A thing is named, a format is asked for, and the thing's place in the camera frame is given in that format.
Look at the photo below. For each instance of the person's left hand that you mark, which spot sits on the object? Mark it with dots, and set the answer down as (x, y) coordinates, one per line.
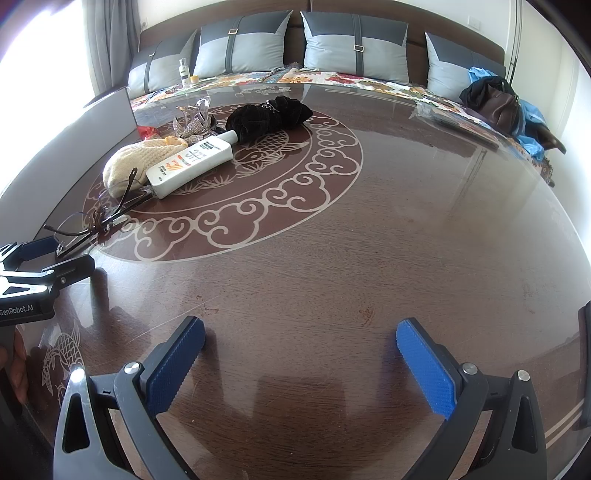
(19, 364)

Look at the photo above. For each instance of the brown patterned desktop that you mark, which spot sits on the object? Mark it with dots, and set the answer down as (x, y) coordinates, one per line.
(323, 258)

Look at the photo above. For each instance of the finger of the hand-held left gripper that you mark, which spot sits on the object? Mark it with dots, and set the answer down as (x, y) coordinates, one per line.
(39, 247)
(74, 270)

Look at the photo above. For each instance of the black velvet scrunchie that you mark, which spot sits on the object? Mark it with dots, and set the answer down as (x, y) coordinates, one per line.
(263, 120)

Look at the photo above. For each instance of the floral blanket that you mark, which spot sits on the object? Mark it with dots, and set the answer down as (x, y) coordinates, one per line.
(369, 78)

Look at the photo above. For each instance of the clear frame glasses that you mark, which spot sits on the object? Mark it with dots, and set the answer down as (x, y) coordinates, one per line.
(74, 233)

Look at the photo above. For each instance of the rhinestone bow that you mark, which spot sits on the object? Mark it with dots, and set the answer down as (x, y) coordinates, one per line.
(194, 128)

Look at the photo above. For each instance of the small white bottle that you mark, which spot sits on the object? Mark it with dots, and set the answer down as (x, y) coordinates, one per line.
(184, 71)

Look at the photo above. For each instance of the brown handbag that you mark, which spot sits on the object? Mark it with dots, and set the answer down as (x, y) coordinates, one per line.
(501, 106)

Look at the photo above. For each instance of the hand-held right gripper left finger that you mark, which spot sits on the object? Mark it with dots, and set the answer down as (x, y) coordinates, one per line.
(175, 369)

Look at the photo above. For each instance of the clear tape dispenser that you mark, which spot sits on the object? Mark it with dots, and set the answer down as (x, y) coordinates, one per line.
(199, 105)

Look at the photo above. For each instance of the cream knitted cloth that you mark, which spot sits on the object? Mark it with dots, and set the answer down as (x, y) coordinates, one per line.
(134, 159)

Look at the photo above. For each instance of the grey curtain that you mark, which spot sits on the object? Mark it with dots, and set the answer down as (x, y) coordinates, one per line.
(106, 41)

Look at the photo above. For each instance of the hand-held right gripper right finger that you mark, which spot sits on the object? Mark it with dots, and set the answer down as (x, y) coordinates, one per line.
(427, 369)

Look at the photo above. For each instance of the red foil packet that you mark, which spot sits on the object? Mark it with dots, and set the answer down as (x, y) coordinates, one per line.
(148, 133)

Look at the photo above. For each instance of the black cloth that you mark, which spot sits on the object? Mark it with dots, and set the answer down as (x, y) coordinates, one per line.
(475, 92)

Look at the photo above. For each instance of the grey two-tone pillow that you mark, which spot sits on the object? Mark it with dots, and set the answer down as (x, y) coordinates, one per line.
(161, 69)
(452, 69)
(337, 50)
(249, 50)

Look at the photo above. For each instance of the dark bag with blue cloth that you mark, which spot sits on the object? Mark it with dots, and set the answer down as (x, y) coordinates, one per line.
(531, 115)

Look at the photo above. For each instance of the white lotion bottle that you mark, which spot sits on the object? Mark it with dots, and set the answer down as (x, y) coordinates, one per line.
(194, 161)

